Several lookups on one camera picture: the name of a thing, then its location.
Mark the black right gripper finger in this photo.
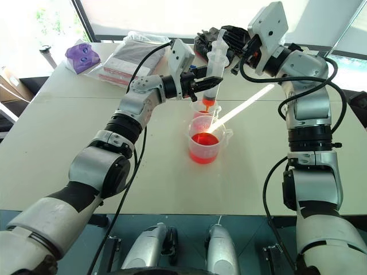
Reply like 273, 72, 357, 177
221, 25, 249, 44
227, 42, 246, 76

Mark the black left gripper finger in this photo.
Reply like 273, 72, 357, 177
194, 76, 223, 93
190, 65, 209, 78

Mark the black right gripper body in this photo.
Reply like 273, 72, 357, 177
242, 36, 263, 68

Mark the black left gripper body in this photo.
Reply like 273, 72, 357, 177
180, 70, 199, 102

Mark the clear plastic syringe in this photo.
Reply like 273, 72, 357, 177
200, 28, 231, 114

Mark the small clear measuring cup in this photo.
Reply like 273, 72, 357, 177
190, 99, 223, 121

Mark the large clear measuring cup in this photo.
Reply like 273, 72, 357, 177
188, 115, 233, 164

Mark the black crumpled bag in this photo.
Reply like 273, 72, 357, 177
193, 27, 223, 62

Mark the clear bag with grey cloth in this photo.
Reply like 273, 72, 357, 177
84, 30, 174, 88

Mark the white tumbler with black lid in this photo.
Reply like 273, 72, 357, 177
39, 45, 58, 70

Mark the silver robot right leg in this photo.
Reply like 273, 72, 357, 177
204, 223, 240, 275

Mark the silver robot leg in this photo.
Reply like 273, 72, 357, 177
121, 222, 179, 271
204, 223, 240, 275

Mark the silver robot left leg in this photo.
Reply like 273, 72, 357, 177
121, 222, 179, 271

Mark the brown cardboard box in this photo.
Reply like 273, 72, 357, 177
0, 65, 33, 104

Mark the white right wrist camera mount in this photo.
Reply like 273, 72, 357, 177
247, 1, 289, 76

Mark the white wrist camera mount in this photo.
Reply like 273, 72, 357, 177
167, 38, 196, 100
247, 1, 289, 76

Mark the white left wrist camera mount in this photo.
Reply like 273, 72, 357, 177
167, 38, 196, 100

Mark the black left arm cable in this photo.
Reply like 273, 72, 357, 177
85, 41, 174, 275

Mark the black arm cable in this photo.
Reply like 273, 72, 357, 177
239, 42, 349, 272
85, 41, 174, 275

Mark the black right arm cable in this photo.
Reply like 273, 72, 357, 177
239, 42, 349, 272

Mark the dark window frame post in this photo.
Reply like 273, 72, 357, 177
71, 0, 99, 44

